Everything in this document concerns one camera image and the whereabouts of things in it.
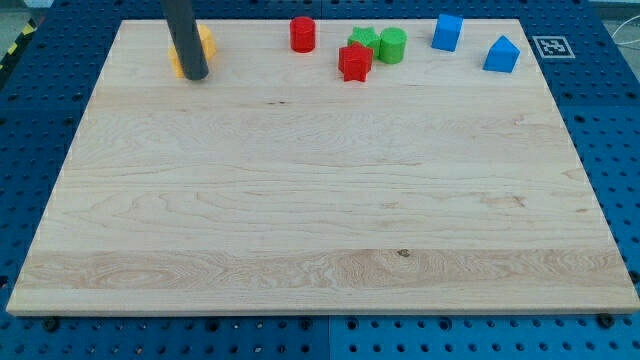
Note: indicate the blue cube block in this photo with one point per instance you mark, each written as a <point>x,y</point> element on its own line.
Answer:
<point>447,32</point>

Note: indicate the light wooden board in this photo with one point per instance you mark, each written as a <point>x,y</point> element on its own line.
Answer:
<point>273,187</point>

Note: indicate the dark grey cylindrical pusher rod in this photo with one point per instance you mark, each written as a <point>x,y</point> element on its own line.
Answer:
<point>183,29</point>

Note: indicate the red cylinder block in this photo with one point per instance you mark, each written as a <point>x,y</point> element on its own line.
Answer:
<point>302,34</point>

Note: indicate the black yellow hazard tape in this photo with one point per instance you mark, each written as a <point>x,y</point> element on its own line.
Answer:
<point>17,48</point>

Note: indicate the green star block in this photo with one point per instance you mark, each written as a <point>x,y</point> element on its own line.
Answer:
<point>365,36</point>

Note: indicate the yellow block behind rod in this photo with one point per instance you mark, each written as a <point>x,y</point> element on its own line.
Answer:
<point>175,62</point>

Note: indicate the yellow hexagon block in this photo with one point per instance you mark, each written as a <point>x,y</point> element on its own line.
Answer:
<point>207,41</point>

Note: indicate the white fiducial marker tag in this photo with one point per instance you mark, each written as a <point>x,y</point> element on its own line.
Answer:
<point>553,47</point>

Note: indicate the green cylinder block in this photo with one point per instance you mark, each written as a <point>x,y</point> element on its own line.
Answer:
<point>392,45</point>

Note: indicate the blue pentagon house block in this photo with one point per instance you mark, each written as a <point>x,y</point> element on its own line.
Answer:
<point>502,56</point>

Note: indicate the red star block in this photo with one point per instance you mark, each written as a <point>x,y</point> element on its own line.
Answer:
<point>355,62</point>

